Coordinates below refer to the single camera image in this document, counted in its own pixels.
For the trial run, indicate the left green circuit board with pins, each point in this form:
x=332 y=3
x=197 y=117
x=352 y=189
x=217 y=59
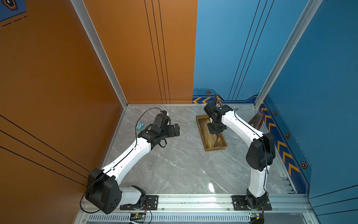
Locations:
x=137 y=217

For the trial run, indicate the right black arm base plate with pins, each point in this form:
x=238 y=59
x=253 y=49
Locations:
x=251 y=203

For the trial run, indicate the dark red metronome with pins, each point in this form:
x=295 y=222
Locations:
x=257 y=121

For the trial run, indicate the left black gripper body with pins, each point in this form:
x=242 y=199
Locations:
x=168 y=132

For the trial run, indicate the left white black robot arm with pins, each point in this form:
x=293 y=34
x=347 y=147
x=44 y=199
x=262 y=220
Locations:
x=103 y=185

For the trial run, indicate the green circuit board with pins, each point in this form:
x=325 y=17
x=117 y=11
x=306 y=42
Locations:
x=257 y=218
x=137 y=217

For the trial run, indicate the right green circuit board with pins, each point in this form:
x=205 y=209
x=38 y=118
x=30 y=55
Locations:
x=257 y=218

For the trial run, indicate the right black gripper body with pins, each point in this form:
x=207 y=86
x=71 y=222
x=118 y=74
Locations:
x=214 y=128

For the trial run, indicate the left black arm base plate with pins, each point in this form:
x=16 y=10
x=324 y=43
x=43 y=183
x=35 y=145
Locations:
x=148 y=202

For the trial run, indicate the wooden jewelry display stand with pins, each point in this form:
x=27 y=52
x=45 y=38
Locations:
x=212 y=142

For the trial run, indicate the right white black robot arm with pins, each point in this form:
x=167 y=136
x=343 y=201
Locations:
x=260 y=154

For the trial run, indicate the small blue owl toy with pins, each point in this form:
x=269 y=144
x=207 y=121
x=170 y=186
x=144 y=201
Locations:
x=140 y=126

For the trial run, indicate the aluminium front rail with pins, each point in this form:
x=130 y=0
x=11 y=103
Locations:
x=281 y=203

